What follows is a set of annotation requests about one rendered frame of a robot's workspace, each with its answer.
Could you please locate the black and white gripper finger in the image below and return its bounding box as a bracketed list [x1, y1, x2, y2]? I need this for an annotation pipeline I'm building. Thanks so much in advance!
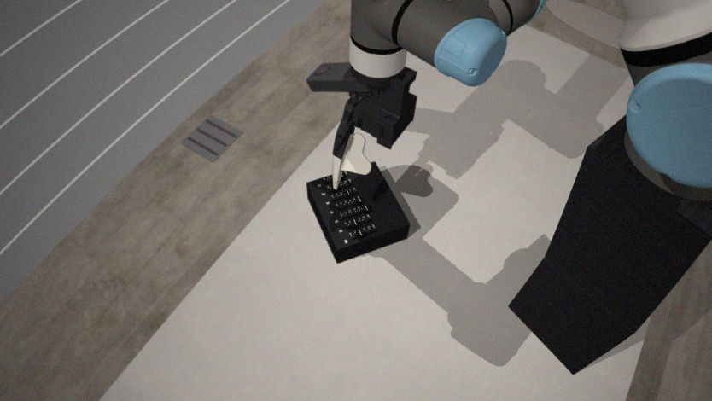
[332, 112, 371, 189]

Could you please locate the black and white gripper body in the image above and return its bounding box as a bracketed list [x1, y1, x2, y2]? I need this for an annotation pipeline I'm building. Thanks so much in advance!
[344, 65, 417, 149]

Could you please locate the black fader panel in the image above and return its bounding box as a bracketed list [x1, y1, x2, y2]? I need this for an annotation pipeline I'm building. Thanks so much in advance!
[306, 161, 410, 263]

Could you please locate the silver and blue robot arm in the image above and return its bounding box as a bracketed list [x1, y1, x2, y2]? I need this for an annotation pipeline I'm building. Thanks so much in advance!
[306, 0, 712, 201]

